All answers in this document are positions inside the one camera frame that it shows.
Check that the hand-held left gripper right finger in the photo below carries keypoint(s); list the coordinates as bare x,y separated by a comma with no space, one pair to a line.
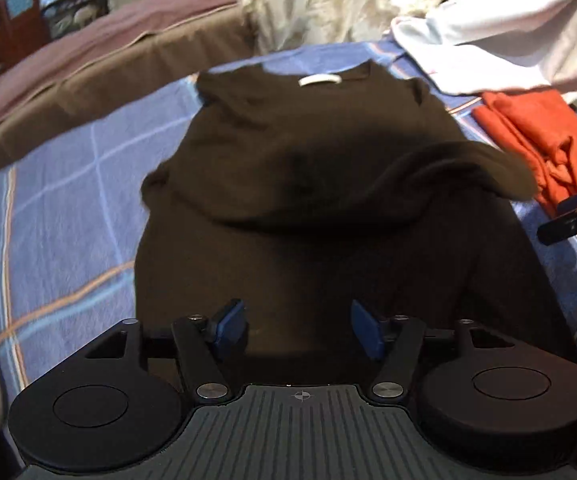
368,330

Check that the orange cloth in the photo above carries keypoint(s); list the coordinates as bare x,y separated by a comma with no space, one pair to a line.
538,135

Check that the mauve blanket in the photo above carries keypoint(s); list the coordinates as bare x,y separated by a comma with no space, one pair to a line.
98,35

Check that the white cloth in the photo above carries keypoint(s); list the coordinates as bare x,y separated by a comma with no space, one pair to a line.
498,30

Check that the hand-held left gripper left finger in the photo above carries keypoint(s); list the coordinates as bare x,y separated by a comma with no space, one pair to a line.
228,327

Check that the black t-shirt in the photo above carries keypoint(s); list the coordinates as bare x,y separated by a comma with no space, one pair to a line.
338,220

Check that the brown blanket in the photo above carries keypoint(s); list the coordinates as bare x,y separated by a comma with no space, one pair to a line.
108,85

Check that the cream floral blanket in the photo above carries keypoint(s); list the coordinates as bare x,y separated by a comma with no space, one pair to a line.
338,0

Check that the blue plaid blanket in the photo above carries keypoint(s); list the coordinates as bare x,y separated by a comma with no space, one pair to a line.
58,220

